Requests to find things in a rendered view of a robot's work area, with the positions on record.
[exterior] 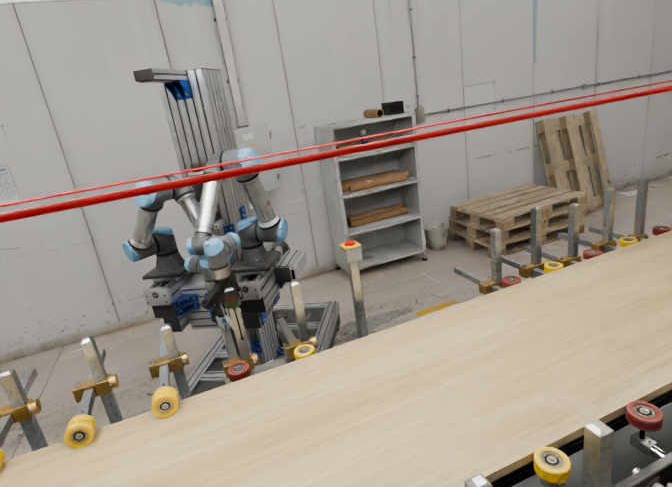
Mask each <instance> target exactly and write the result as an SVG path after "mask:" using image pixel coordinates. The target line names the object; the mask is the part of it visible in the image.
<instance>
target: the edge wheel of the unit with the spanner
mask: <svg viewBox="0 0 672 487"><path fill-rule="evenodd" d="M227 372H228V376H229V380H230V381H231V382H235V381H238V380H241V379H244V378H247V377H249V376H250V374H251V372H250V367H249V364H248V363H246V362H238V363H235V364H233V365H232V366H230V367H229V369H228V371H227Z"/></svg>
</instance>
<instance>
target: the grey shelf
mask: <svg viewBox="0 0 672 487"><path fill-rule="evenodd" d="M391 125H392V128H391ZM314 127H315V134H316V140H317V146H318V145H324V144H329V143H334V142H340V141H345V140H350V139H356V138H361V133H360V131H362V130H366V132H367V136H372V135H377V134H383V133H388V132H394V131H399V130H404V129H410V128H415V127H416V119H415V112H406V113H401V114H396V115H383V116H382V117H381V118H361V119H355V120H349V121H343V122H337V123H336V124H334V125H329V124H325V125H319V126H314ZM395 127H396V128H395ZM413 134H417V131H416V130H410V131H405V132H400V133H394V134H389V135H384V136H378V137H373V138H368V140H370V139H375V138H381V137H386V136H392V135H393V138H398V137H403V136H408V135H413ZM359 141H361V140H357V141H352V142H346V143H341V144H336V145H330V146H325V147H320V148H318V153H319V152H324V151H330V150H334V149H336V146H337V145H343V144H348V143H354V142H359ZM394 155H395V158H394ZM399 160H400V161H399ZM395 165H396V168H395ZM320 166H321V173H322V179H323V186H324V193H325V199H326V206H327V212H328V219H329V225H330V232H331V238H332V245H333V251H334V258H335V264H336V270H339V269H340V267H341V268H343V269H344V270H345V271H346V272H347V273H348V274H349V272H348V265H347V263H346V262H344V261H343V260H342V259H341V252H340V245H339V244H342V243H345V242H346V241H348V240H355V241H356V242H358V243H359V244H361V249H362V257H363V260H361V261H358V264H359V270H362V269H365V268H367V267H371V266H374V265H379V264H383V263H386V262H390V261H393V260H397V259H400V258H404V257H407V256H411V255H414V254H418V253H421V252H423V254H424V258H422V260H423V261H426V260H427V253H426V241H425V229H424V217H423V204H422V192H421V180H420V168H419V155H418V143H417V141H415V142H410V143H405V144H400V145H394V146H389V147H384V148H379V149H374V150H369V151H364V152H359V153H354V154H349V155H344V156H339V157H334V158H329V159H323V160H320ZM390 170H400V172H401V171H406V170H407V171H408V173H409V177H408V178H407V180H406V181H402V182H397V183H393V184H388V185H383V186H379V187H374V188H369V189H365V190H360V191H356V192H351V193H350V192H349V191H345V192H342V186H341V181H342V180H347V179H352V178H356V177H361V176H366V175H371V174H376V173H381V172H385V171H390ZM397 187H398V189H397ZM398 196H399V199H398ZM400 203H401V204H402V206H403V207H404V206H406V207H407V209H408V213H406V214H402V215H398V216H395V217H391V218H387V219H383V220H379V221H376V222H372V223H368V224H364V225H360V226H357V227H353V228H350V227H349V224H348V222H346V216H348V215H352V214H356V213H361V212H365V211H369V210H374V209H378V208H382V207H387V206H391V205H395V204H400ZM401 226H402V229H401ZM402 236H403V239H402ZM339 266H340V267H339Z"/></svg>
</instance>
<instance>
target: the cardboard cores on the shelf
mask: <svg viewBox="0 0 672 487"><path fill-rule="evenodd" d="M392 138H393V137H392V136H386V137H381V138H375V139H370V140H368V143H371V142H377V141H382V140H387V139H392ZM356 145H361V141H359V142H354V143H348V144H343V145H337V146H336V149H340V148H345V147H351V146H356ZM408 177H409V173H408V171H407V170H406V171H401V172H400V170H390V171H385V172H381V173H376V174H371V175H366V176H361V177H356V178H352V179H347V180H342V181H341V186H342V192H345V191H349V192H350V193H351V192H356V191H360V190H365V189H369V188H374V187H379V186H383V185H388V184H393V183H397V182H402V181H406V180H407V178H408ZM406 213H408V209H407V207H406V206H404V207H403V206H402V204H401V203H400V204H395V205H391V206H387V207H382V208H378V209H374V210H369V211H365V212H361V213H356V214H352V215H348V216H346V222H348V224H349V227H350V228H353V227H357V226H360V225H364V224H368V223H372V222H376V221H379V220H383V219H387V218H391V217H395V216H398V215H402V214H406Z"/></svg>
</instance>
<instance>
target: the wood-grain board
mask: <svg viewBox="0 0 672 487"><path fill-rule="evenodd" d="M670 390H672V230H671V231H669V232H666V233H663V234H660V235H657V236H654V237H651V238H648V239H645V240H643V241H640V242H637V243H634V244H631V245H628V246H625V247H622V248H619V249H617V250H614V251H611V252H608V253H605V254H602V255H599V256H596V257H593V258H591V259H588V260H585V261H582V262H579V263H576V264H573V265H570V266H568V267H565V268H562V269H559V270H556V271H553V272H550V273H547V274H544V275H542V276H539V277H536V278H533V279H530V280H527V281H524V282H521V283H518V284H516V285H513V286H510V287H507V288H504V289H501V290H498V291H495V292H492V293H490V294H487V295H484V296H481V297H478V298H475V299H472V300H469V301H466V302H464V303H461V304H458V305H455V306H452V307H449V308H446V309H443V310H440V311H438V312H435V313H432V314H429V315H426V316H423V317H420V318H417V319H414V320H412V321H409V322H406V323H403V324H400V325H397V326H394V327H391V328H388V329H386V330H383V331H380V332H377V333H374V334H371V335H368V336H365V337H362V338H360V339H357V340H354V341H351V342H348V343H345V344H342V345H339V346H336V347H334V348H331V349H328V350H325V351H322V352H319V353H316V354H313V355H311V356H308V357H305V358H302V359H299V360H296V361H293V362H290V363H287V364H285V365H282V366H279V367H276V368H273V369H270V370H267V371H264V372H261V373H259V374H256V375H253V376H250V377H247V378H244V379H241V380H238V381H235V382H233V383H230V384H227V385H224V386H221V387H218V388H215V389H212V390H209V391H207V392H204V393H201V394H198V395H195V396H192V397H189V398H186V399H183V400H181V401H178V409H177V410H176V412H175V413H174V414H172V415H171V416H168V417H158V416H156V415H155V414H154V413H153V411H149V412H146V413H143V414H140V415H137V416H134V417H131V418H129V419H126V420H123V421H120V422H117V423H114V424H111V425H108V426H105V427H103V428H100V429H97V430H95V434H94V438H93V440H92V441H91V442H90V443H89V444H88V445H86V446H84V447H80V448H73V447H70V446H68V445H67V444H66V443H65V441H62V442H59V443H56V444H54V445H51V446H48V447H45V448H42V449H39V450H36V451H33V452H30V453H28V454H25V455H22V456H19V457H16V458H13V459H10V460H7V461H4V462H3V463H2V466H1V468H0V487H465V480H467V479H469V478H471V477H473V476H475V475H477V474H479V473H482V475H483V476H484V477H485V478H486V479H487V480H488V481H489V482H490V483H491V482H493V481H495V480H497V479H499V478H501V477H503V476H505V475H507V474H509V473H511V472H513V471H515V470H517V469H518V468H520V467H522V466H524V465H526V464H528V463H530V462H532V461H533V457H534V453H535V451H536V450H537V449H539V448H541V447H553V448H556V449H557V448H559V447H561V446H563V445H565V444H567V443H569V442H571V441H573V440H575V439H577V438H579V437H580V436H582V435H584V427H585V425H587V424H589V423H591V422H593V421H595V420H597V419H598V420H600V421H601V422H602V423H604V424H606V423H608V422H610V421H611V420H613V419H615V418H617V417H619V416H621V415H623V414H625V413H626V406H627V404H628V403H629V402H632V401H644V402H648V401H650V400H652V399H654V398H656V397H658V396H660V395H662V394H664V393H666V392H668V391H670Z"/></svg>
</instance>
